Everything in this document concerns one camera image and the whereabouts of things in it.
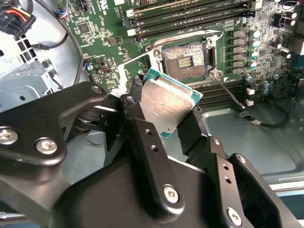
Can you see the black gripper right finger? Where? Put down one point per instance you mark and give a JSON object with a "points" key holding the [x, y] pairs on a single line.
{"points": [[192, 133]]}

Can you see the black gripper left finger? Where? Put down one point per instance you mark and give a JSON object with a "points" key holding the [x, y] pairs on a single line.
{"points": [[47, 114]]}

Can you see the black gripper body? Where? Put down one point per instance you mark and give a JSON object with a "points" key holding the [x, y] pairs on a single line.
{"points": [[114, 202]]}

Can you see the silver green CPU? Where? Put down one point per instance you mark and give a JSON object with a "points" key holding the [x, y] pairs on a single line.
{"points": [[166, 102]]}

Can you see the thin metal locking lever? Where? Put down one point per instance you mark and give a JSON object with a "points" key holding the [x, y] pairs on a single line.
{"points": [[229, 91], [180, 38]]}

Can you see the metal socket cover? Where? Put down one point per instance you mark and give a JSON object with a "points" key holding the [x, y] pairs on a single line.
{"points": [[124, 78]]}

